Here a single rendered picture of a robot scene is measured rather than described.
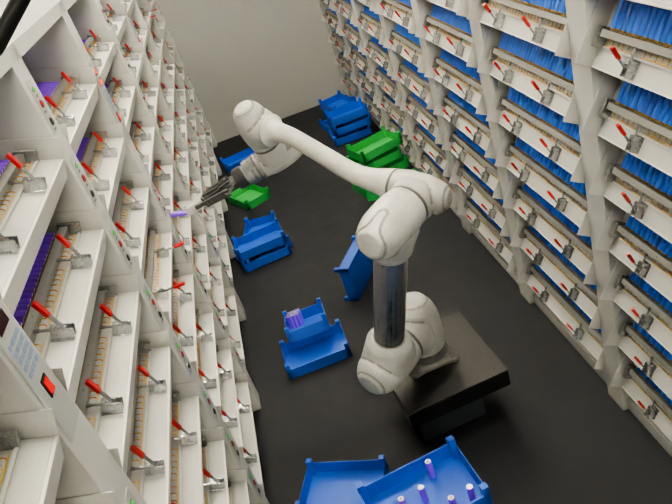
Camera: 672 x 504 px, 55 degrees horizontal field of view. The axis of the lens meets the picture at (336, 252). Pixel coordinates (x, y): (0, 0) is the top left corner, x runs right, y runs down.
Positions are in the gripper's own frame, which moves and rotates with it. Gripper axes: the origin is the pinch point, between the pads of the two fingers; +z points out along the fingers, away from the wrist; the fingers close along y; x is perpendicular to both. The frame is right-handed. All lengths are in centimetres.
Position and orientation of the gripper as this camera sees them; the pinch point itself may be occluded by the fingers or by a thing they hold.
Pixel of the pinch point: (195, 205)
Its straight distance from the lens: 225.8
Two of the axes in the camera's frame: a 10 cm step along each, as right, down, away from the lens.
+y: 2.1, 4.6, -8.6
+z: -8.5, 5.1, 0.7
